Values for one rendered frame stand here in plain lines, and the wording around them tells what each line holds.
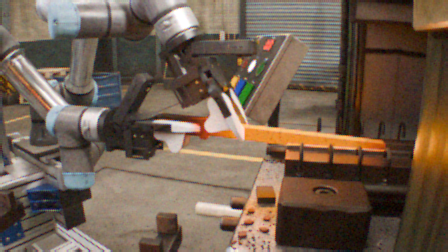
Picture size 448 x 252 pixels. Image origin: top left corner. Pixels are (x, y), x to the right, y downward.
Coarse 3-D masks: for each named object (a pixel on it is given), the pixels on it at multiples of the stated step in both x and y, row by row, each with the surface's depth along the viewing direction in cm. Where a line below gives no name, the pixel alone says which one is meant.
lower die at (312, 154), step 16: (288, 144) 54; (304, 144) 53; (400, 144) 53; (288, 160) 49; (304, 160) 48; (320, 160) 48; (336, 160) 48; (352, 160) 48; (368, 160) 48; (384, 160) 47; (400, 160) 47; (288, 176) 50; (304, 176) 49; (320, 176) 48; (336, 176) 48; (352, 176) 47; (368, 176) 46; (384, 176) 46; (400, 176) 45; (384, 208) 47; (400, 208) 46
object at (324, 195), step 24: (288, 192) 40; (312, 192) 40; (336, 192) 40; (360, 192) 40; (288, 216) 38; (312, 216) 37; (336, 216) 37; (360, 216) 36; (288, 240) 39; (312, 240) 38; (336, 240) 37; (360, 240) 37
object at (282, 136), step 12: (180, 120) 59; (192, 120) 58; (204, 120) 57; (192, 132) 59; (204, 132) 57; (228, 132) 57; (252, 132) 56; (264, 132) 55; (276, 132) 55; (288, 132) 55; (300, 132) 55; (312, 132) 55; (312, 144) 54; (324, 144) 53; (336, 144) 52; (348, 144) 52; (360, 144) 51; (372, 144) 51; (384, 144) 50
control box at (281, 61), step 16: (272, 48) 99; (288, 48) 92; (304, 48) 93; (240, 64) 125; (256, 64) 106; (272, 64) 93; (288, 64) 94; (256, 80) 98; (272, 80) 94; (288, 80) 95; (256, 96) 94; (272, 96) 95; (256, 112) 96; (272, 112) 97
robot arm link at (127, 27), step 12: (108, 0) 57; (120, 12) 57; (132, 12) 57; (120, 24) 57; (132, 24) 59; (144, 24) 59; (108, 36) 59; (120, 36) 60; (132, 36) 62; (144, 36) 64
